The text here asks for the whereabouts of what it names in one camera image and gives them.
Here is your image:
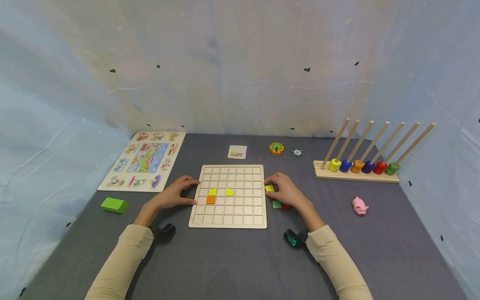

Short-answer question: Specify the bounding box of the person's right hand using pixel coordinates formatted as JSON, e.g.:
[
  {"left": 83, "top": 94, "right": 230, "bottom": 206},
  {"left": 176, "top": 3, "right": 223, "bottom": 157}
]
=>
[{"left": 263, "top": 172, "right": 313, "bottom": 211}]

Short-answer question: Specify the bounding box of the person's left hand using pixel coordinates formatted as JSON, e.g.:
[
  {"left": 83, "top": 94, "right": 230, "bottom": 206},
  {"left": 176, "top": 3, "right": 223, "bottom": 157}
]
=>
[{"left": 158, "top": 175, "right": 201, "bottom": 211}]

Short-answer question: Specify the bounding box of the person's left forearm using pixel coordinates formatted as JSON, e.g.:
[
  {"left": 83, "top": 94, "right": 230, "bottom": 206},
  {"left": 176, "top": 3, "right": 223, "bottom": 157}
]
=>
[{"left": 84, "top": 197, "right": 166, "bottom": 300}]

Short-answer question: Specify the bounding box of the person's right forearm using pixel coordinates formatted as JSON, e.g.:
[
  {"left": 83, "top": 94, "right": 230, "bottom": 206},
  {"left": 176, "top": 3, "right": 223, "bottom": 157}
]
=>
[{"left": 298, "top": 199, "right": 374, "bottom": 300}]

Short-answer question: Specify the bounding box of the black wrist band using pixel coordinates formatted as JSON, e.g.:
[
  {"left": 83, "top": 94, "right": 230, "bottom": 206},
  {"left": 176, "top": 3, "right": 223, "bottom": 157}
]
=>
[
  {"left": 283, "top": 228, "right": 310, "bottom": 249},
  {"left": 151, "top": 223, "right": 176, "bottom": 243}
]

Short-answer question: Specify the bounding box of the wooden grid board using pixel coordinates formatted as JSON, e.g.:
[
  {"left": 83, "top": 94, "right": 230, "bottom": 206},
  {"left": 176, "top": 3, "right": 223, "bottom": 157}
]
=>
[{"left": 188, "top": 165, "right": 268, "bottom": 229}]

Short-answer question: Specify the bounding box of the small pattern card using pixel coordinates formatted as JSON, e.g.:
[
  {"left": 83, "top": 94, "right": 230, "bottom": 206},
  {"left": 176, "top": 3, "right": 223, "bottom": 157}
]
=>
[{"left": 227, "top": 145, "right": 248, "bottom": 160}]

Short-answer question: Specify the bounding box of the vehicle peg puzzle board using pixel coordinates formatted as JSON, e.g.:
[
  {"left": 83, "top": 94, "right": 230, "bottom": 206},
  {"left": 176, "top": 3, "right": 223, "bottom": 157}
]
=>
[{"left": 97, "top": 131, "right": 187, "bottom": 193}]

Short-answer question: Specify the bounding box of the green wedge block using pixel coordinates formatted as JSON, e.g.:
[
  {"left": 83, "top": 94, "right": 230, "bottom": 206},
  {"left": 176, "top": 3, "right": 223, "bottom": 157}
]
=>
[{"left": 100, "top": 197, "right": 129, "bottom": 215}]

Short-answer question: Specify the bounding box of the wooden rod rack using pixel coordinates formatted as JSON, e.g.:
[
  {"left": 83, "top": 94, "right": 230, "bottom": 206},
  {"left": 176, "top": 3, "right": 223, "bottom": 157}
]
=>
[{"left": 312, "top": 117, "right": 437, "bottom": 184}]

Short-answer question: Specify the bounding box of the pink pig toy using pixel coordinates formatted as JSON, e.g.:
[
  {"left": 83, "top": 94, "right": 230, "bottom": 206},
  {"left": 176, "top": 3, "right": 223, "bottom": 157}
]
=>
[{"left": 351, "top": 196, "right": 370, "bottom": 217}]

